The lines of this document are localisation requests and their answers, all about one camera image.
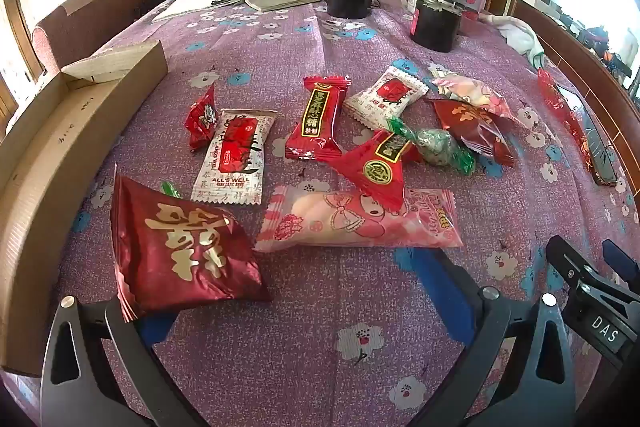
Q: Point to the green foil candy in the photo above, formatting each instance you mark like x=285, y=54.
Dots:
x=435, y=147

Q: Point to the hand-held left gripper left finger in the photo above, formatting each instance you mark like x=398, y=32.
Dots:
x=152, y=331

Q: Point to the white paper sheet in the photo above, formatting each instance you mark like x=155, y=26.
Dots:
x=200, y=2

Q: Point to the red twisted candy wrapper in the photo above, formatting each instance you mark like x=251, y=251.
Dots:
x=555, y=102

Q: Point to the pink marshmallow snack packet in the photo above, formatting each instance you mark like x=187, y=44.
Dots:
x=350, y=227
x=470, y=89

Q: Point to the red triangular snack packet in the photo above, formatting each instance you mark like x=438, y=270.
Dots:
x=375, y=169

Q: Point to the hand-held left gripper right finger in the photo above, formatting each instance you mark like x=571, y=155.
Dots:
x=440, y=292

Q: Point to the wooden bed rail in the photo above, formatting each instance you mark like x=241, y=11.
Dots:
x=575, y=42

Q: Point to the brown cardboard box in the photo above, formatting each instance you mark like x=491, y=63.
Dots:
x=55, y=157

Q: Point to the purple floral bed sheet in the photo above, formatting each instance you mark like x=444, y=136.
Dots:
x=320, y=332

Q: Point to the white red-label snack packet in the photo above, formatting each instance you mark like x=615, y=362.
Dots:
x=387, y=97
x=235, y=157

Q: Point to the red-brown armchair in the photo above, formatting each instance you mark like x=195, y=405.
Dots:
x=90, y=12

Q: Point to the small red candy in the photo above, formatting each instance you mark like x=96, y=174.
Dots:
x=202, y=117

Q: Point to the small green candy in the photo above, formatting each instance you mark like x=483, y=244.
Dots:
x=171, y=189

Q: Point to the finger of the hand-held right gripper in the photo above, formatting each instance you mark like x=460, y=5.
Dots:
x=615, y=257
x=572, y=262

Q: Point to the wooden glass door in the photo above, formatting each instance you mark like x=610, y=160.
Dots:
x=12, y=37

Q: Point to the dark red gold-print snack packet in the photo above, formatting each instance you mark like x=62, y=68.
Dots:
x=185, y=247
x=475, y=127

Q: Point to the red candy bar packet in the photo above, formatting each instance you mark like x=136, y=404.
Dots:
x=317, y=117

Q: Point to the white cloth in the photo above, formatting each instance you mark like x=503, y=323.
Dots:
x=517, y=34

